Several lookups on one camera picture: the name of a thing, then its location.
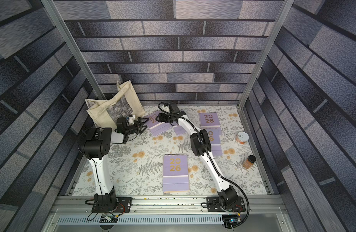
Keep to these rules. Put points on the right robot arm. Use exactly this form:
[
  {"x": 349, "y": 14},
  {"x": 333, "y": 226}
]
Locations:
[{"x": 201, "y": 147}]

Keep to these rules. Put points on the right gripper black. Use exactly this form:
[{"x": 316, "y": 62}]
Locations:
[{"x": 165, "y": 117}]

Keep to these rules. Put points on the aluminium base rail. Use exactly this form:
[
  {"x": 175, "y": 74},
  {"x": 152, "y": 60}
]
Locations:
[{"x": 266, "y": 213}]

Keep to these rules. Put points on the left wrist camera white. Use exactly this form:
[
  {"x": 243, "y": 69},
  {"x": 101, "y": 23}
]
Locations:
[{"x": 131, "y": 119}]

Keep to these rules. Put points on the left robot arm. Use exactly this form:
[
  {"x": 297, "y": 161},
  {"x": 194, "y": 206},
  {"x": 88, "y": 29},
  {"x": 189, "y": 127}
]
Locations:
[{"x": 96, "y": 147}]

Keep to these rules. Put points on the purple calendar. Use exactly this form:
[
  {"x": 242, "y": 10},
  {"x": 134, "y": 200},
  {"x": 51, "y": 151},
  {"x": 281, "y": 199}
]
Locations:
[
  {"x": 215, "y": 141},
  {"x": 209, "y": 120},
  {"x": 179, "y": 130},
  {"x": 175, "y": 173},
  {"x": 155, "y": 127}
]

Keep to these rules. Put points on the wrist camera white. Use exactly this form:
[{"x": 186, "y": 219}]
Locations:
[
  {"x": 173, "y": 108},
  {"x": 131, "y": 119}
]

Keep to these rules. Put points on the white orange round can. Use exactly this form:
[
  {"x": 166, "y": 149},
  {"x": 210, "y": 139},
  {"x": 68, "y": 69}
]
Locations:
[{"x": 242, "y": 137}]

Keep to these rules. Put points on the aluminium frame post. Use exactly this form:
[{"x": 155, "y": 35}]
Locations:
[
  {"x": 280, "y": 19},
  {"x": 73, "y": 47}
]

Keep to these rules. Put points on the beige Monet tote bag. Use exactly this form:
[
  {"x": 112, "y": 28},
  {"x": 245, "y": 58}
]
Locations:
[{"x": 105, "y": 113}]

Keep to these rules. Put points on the right aluminium frame post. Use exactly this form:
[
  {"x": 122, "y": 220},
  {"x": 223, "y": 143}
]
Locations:
[{"x": 280, "y": 19}]

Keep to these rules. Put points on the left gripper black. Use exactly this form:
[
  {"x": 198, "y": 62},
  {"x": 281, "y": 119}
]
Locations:
[{"x": 140, "y": 119}]

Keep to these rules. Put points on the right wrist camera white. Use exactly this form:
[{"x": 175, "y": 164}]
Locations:
[{"x": 173, "y": 108}]

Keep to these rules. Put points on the left aluminium frame post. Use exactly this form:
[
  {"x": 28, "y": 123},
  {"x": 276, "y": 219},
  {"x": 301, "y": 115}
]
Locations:
[{"x": 73, "y": 47}]

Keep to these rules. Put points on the brown jar black lid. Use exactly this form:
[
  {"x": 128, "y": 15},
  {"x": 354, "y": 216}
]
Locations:
[{"x": 249, "y": 162}]

